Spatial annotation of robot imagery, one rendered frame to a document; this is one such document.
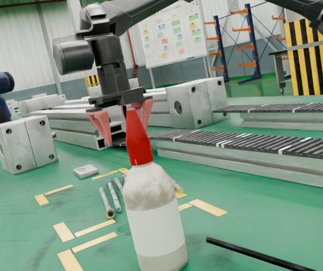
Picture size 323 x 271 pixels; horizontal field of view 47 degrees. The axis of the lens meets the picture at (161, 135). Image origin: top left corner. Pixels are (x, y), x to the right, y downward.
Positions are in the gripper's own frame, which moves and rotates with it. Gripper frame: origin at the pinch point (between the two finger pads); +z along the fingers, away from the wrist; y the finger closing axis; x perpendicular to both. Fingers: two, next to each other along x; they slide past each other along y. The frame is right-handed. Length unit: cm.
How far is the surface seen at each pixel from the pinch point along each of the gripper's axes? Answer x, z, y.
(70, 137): -22.6, 0.1, 4.8
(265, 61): -743, 32, -831
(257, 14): -748, -108, -832
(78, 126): -13.6, -3.1, 4.8
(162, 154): 16.6, 1.5, 1.9
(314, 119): 30.9, 0.4, -17.8
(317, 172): 45.1, 0.8, 1.3
